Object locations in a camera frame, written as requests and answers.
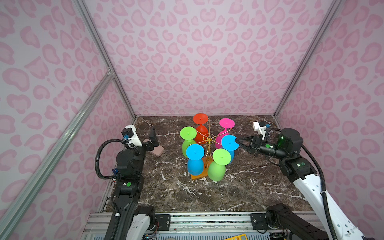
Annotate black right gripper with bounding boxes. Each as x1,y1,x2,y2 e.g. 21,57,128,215
235,135,289,160

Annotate blue wine glass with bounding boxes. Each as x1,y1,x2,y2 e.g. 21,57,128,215
186,144,205,176
221,135,239,163

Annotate magenta wine glass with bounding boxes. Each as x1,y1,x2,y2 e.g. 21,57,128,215
215,118,235,149

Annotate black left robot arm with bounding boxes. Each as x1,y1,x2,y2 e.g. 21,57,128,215
95,125,159,240

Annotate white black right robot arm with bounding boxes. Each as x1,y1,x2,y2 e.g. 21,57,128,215
235,128,366,240

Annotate green wine glass front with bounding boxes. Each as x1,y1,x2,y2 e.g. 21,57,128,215
208,149,232,182

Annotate green wine glass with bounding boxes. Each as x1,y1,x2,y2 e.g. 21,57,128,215
180,127,197,158
208,149,232,182

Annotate green wine glass back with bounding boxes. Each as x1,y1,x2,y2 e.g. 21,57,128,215
180,127,197,158

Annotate red wine glass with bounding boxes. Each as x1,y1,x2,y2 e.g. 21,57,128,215
193,113,209,145

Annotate blue wine glass front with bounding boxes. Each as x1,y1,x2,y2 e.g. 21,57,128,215
186,144,205,176

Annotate pink rectangular case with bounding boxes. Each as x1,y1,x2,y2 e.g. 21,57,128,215
149,146,165,157

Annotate yellow plastic object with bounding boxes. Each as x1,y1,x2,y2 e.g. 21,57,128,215
224,234,248,240

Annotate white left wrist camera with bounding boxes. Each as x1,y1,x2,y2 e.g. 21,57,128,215
121,125,143,147

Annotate gold wire glass rack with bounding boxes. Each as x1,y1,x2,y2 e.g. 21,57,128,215
191,117,218,180

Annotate right black corrugated cable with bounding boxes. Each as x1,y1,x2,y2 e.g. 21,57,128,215
269,127,340,240

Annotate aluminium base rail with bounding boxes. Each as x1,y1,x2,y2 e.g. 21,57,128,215
80,211,328,240

